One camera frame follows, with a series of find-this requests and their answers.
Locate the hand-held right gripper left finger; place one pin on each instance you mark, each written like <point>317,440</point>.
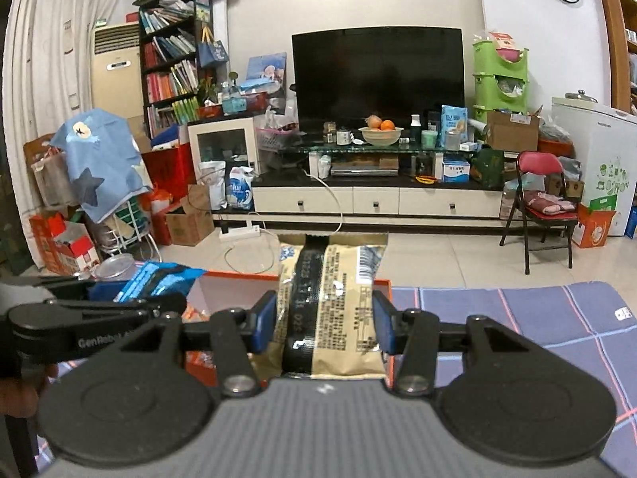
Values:
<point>263,323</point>

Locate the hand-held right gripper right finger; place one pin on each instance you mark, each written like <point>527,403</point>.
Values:
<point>383,323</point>

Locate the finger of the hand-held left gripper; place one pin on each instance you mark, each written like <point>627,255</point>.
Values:
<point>124,306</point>
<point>64,285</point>

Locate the bright blue snack packet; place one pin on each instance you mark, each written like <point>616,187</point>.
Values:
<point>149,279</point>

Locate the orange cardboard box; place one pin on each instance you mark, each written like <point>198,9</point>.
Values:
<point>229,291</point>

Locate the beige black snack packet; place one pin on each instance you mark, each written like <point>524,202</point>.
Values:
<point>338,298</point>

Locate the person's left hand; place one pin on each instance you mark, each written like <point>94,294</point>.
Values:
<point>20,398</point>

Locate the grey round tin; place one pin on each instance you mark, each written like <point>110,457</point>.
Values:
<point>114,266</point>

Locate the red gift boxes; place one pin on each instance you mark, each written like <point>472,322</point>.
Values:
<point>50,239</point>

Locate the white power strip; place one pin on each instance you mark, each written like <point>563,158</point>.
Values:
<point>241,234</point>

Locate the open brown cardboard box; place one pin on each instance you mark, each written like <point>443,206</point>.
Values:
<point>189,224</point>

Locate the white black TV stand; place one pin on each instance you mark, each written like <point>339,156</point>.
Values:
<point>373,201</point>

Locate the blue star print cloth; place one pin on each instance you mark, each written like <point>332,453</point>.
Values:
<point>99,159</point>

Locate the blue white bag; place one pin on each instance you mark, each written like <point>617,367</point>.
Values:
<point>240,189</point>

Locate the white pouch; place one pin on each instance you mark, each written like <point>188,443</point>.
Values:
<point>213,184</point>

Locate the silver media player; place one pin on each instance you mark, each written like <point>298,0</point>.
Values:
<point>363,170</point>

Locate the blue plaid blanket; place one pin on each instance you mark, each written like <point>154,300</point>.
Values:
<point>547,318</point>

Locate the blue white carton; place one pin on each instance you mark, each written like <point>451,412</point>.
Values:
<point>457,172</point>

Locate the pink plastic basket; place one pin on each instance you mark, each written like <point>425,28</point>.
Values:
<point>276,138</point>

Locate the dark green bag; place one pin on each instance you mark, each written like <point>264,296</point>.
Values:
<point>487,169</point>

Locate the fruit bowl with oranges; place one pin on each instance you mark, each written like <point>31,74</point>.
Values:
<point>380,135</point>

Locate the white glass door cabinet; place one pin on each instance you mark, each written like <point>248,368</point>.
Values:
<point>224,124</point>

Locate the pink folded clothes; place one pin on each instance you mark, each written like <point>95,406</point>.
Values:
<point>550,204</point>

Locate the beige standing air conditioner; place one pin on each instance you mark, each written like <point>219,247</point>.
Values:
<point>117,84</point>

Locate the blue white standing packet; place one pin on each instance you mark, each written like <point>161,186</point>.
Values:
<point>454,122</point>

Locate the red folding chair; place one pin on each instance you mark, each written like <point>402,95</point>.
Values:
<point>540,164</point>

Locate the white curtain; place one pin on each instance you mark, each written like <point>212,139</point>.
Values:
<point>45,59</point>

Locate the black bookshelf with books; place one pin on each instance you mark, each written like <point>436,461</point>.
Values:
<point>169,79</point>

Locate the orange white paper bag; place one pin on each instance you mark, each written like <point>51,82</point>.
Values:
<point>594,226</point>

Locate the black television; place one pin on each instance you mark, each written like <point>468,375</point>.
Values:
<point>378,79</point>

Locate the blue picture board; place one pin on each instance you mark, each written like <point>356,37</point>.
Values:
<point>266,67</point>

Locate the green plastic storage rack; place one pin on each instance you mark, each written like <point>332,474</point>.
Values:
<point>485,84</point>

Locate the blue tote bag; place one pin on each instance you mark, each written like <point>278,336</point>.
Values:
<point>213,55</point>

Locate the white chest freezer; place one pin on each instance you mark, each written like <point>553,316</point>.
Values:
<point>612,159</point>

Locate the glass pot lid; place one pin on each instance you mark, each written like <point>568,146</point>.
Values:
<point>582,97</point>

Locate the wooden shelf unit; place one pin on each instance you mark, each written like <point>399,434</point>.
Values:
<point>611,50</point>

